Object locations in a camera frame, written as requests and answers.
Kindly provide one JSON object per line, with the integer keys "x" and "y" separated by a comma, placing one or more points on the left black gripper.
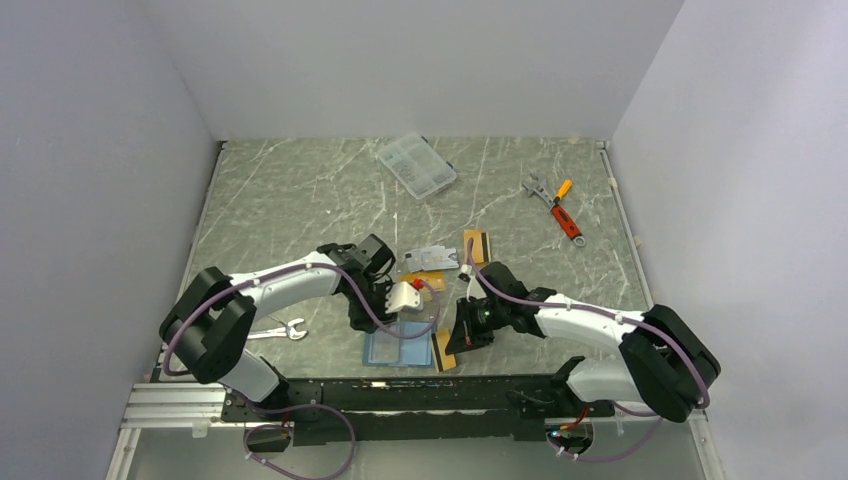
{"x": 364, "y": 321}

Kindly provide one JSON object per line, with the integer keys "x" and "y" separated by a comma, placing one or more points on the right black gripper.
{"x": 465, "y": 335}

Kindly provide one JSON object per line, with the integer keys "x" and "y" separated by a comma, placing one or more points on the gold credit card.
{"x": 443, "y": 361}
{"x": 435, "y": 279}

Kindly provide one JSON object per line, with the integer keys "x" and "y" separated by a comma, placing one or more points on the silver credit card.
{"x": 432, "y": 258}

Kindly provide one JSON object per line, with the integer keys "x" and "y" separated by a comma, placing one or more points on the orange credit card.
{"x": 477, "y": 246}

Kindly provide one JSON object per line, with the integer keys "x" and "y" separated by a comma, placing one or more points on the blue card holder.
{"x": 384, "y": 350}

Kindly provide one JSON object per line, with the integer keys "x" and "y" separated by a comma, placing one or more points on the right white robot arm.
{"x": 653, "y": 357}

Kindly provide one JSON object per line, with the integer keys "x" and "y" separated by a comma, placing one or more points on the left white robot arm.
{"x": 207, "y": 329}

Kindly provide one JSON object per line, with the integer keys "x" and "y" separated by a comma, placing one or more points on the silver open-end wrench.
{"x": 287, "y": 330}

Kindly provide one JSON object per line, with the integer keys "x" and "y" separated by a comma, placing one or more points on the clear plastic organizer box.
{"x": 417, "y": 166}

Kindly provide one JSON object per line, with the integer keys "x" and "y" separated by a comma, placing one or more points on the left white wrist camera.
{"x": 403, "y": 297}

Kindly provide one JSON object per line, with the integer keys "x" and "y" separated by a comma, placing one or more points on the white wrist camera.
{"x": 403, "y": 297}
{"x": 468, "y": 274}

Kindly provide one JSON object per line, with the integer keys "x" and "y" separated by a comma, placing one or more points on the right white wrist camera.
{"x": 468, "y": 274}

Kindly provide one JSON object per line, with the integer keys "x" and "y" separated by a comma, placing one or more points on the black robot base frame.
{"x": 520, "y": 407}

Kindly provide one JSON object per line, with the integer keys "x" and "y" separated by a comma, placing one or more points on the red handled adjustable wrench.
{"x": 537, "y": 185}

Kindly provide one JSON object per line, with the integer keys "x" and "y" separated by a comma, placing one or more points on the orange handled screwdriver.
{"x": 562, "y": 191}

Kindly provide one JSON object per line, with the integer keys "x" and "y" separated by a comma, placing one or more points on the aluminium rail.
{"x": 173, "y": 405}

